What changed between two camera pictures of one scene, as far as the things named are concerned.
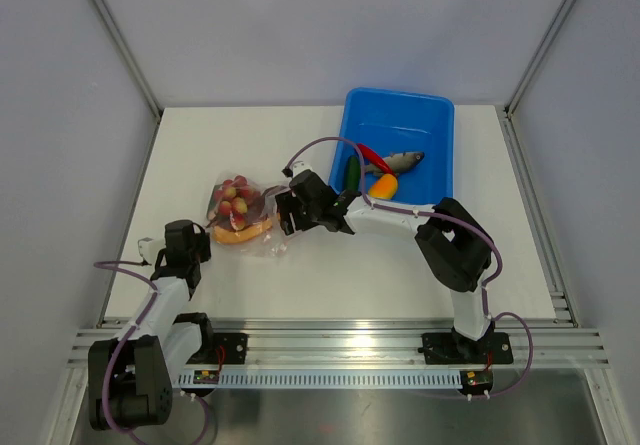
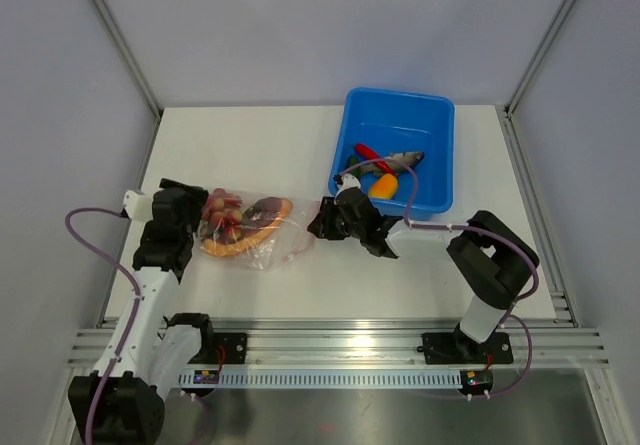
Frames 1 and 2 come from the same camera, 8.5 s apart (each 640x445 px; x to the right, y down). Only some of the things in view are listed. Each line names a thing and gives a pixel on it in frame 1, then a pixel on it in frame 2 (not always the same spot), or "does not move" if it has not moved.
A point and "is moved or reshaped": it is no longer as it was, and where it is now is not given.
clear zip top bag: (242, 213) is moved or reshaped
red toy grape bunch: (234, 199) to (223, 216)
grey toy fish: (398, 162) does not move
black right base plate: (455, 349) does not move
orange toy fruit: (384, 188) does not move
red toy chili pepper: (375, 157) does not move
